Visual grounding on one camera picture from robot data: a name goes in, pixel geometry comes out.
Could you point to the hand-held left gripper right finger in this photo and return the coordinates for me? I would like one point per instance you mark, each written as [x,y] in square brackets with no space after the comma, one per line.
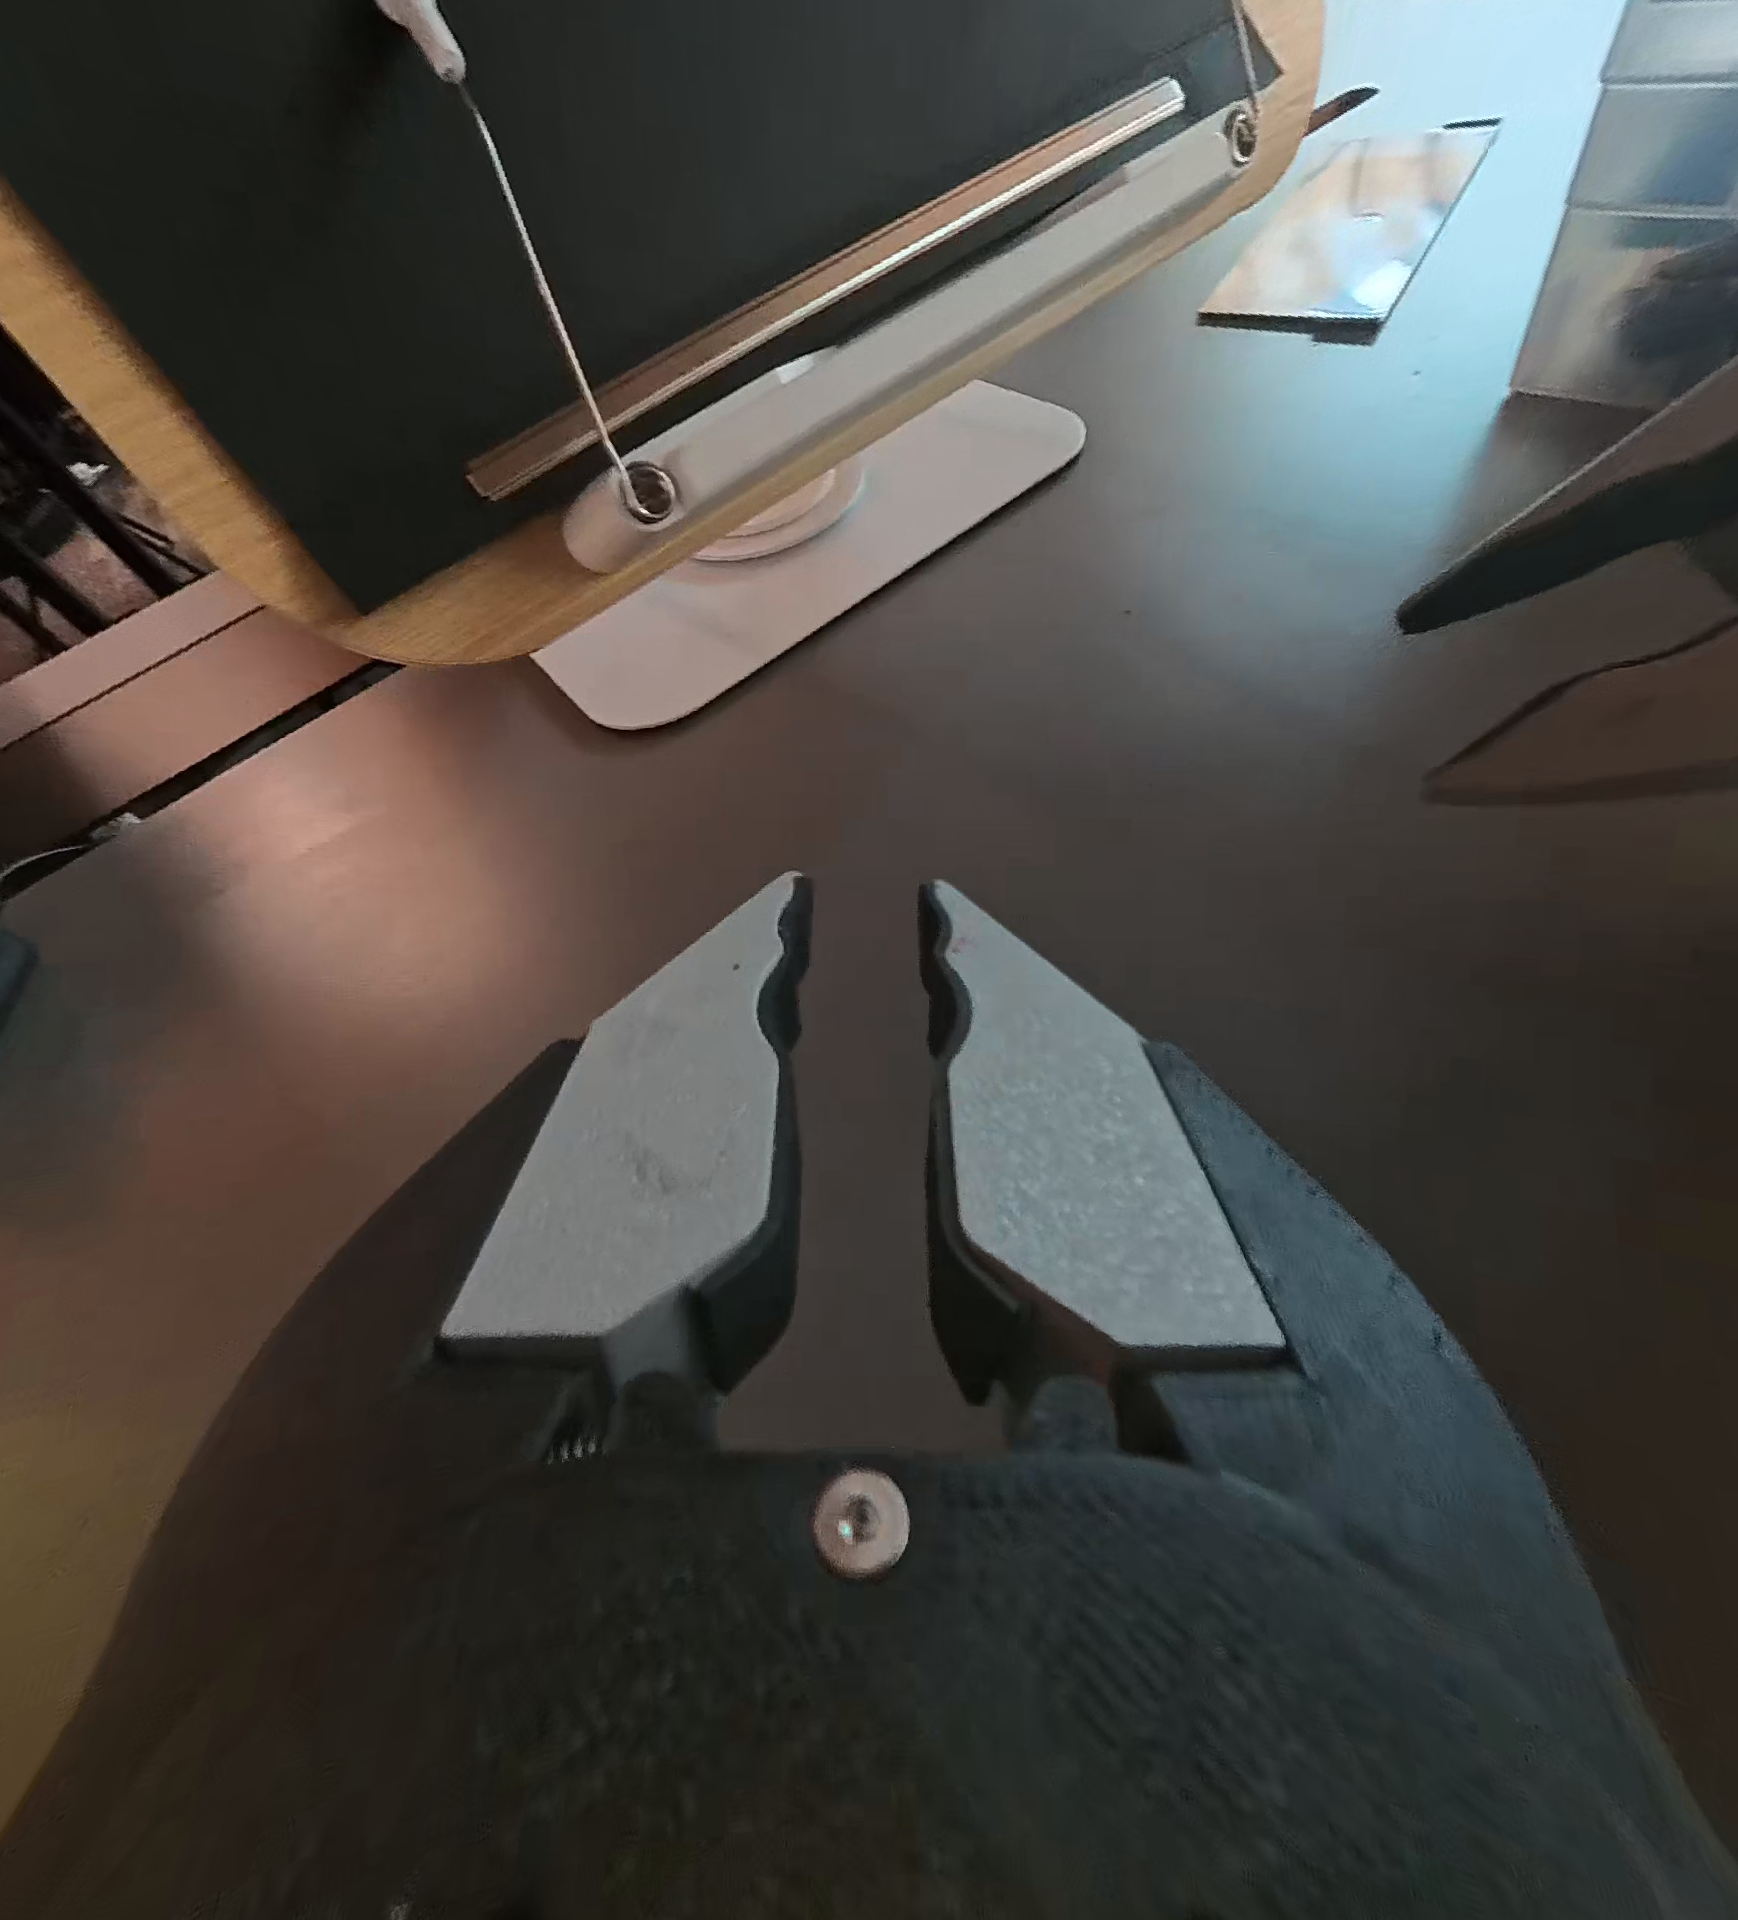
[1094,1186]

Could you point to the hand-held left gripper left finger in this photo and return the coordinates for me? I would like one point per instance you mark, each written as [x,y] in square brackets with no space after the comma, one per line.
[630,1170]

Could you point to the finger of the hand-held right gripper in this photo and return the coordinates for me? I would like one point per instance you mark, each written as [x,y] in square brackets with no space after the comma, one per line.
[1695,720]
[1695,464]

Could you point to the clear plastic drawer box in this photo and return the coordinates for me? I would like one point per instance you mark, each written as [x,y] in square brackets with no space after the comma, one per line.
[1649,180]

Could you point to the shiny flat mirror plate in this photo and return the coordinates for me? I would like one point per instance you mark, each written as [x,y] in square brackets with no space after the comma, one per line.
[1351,232]

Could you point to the wooden black book stand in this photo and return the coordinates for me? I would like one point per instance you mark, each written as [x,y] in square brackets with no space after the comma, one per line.
[359,300]

